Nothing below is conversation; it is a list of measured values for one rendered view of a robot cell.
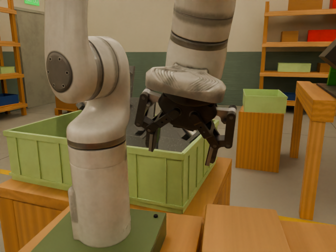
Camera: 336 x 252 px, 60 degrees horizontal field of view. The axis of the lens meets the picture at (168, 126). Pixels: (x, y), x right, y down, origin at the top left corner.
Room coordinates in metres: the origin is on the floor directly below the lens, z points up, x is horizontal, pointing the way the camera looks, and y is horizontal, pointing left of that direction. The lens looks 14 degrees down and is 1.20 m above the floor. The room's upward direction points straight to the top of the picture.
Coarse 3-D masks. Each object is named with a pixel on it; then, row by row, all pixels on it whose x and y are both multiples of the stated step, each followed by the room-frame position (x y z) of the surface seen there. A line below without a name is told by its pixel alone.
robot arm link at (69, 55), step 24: (48, 0) 0.40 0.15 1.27; (72, 0) 0.38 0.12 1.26; (48, 24) 0.40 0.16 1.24; (72, 24) 0.38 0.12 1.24; (48, 48) 0.40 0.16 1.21; (72, 48) 0.38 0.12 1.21; (48, 72) 0.41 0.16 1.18; (72, 72) 0.38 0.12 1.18; (96, 72) 0.39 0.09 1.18; (72, 96) 0.39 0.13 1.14
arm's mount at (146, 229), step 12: (132, 216) 0.50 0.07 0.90; (144, 216) 0.50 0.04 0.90; (156, 216) 0.50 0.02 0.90; (60, 228) 0.46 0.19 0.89; (132, 228) 0.46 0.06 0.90; (144, 228) 0.46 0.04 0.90; (156, 228) 0.46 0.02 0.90; (48, 240) 0.43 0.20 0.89; (60, 240) 0.43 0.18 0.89; (72, 240) 0.43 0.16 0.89; (132, 240) 0.43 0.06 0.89; (144, 240) 0.43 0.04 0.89; (156, 240) 0.44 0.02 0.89
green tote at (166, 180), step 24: (48, 120) 1.08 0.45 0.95; (216, 120) 1.05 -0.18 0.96; (24, 144) 0.88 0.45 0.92; (48, 144) 0.84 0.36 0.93; (192, 144) 0.76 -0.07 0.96; (24, 168) 0.88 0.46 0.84; (48, 168) 0.85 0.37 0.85; (144, 168) 0.72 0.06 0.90; (168, 168) 0.70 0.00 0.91; (192, 168) 0.77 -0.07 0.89; (144, 192) 0.73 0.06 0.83; (168, 192) 0.70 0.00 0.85; (192, 192) 0.76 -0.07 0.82
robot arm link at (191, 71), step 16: (176, 48) 0.35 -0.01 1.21; (192, 48) 0.34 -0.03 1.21; (208, 48) 0.34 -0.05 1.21; (224, 48) 0.36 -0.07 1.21; (176, 64) 0.35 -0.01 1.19; (192, 64) 0.35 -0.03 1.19; (208, 64) 0.35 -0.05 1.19; (160, 80) 0.32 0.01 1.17; (176, 80) 0.32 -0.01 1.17; (192, 80) 0.32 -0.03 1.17; (208, 80) 0.33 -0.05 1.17; (192, 96) 0.32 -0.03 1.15; (208, 96) 0.31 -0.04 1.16
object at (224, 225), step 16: (208, 208) 0.53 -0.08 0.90; (224, 208) 0.53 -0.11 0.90; (240, 208) 0.53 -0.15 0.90; (256, 208) 0.53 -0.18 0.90; (208, 224) 0.47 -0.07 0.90; (224, 224) 0.47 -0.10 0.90; (240, 224) 0.47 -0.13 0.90; (256, 224) 0.47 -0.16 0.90; (272, 224) 0.47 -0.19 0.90; (208, 240) 0.42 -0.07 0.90; (224, 240) 0.42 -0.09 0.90; (240, 240) 0.42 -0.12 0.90; (256, 240) 0.42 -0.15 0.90; (272, 240) 0.42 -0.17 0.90
